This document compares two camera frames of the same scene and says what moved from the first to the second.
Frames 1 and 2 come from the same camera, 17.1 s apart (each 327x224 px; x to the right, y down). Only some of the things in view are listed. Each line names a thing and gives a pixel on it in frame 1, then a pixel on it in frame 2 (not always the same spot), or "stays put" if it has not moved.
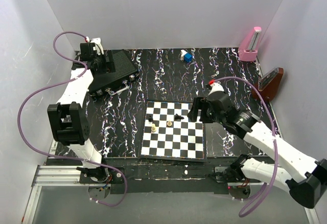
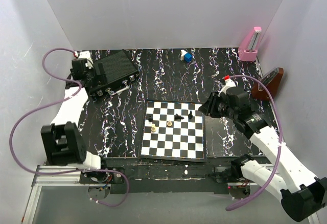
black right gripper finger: [193, 113] → [208, 107]
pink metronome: [248, 50] stays put
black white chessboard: [167, 133] stays put
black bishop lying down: [179, 117] stays put
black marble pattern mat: [115, 120] stays put
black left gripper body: [105, 67] → [93, 75]
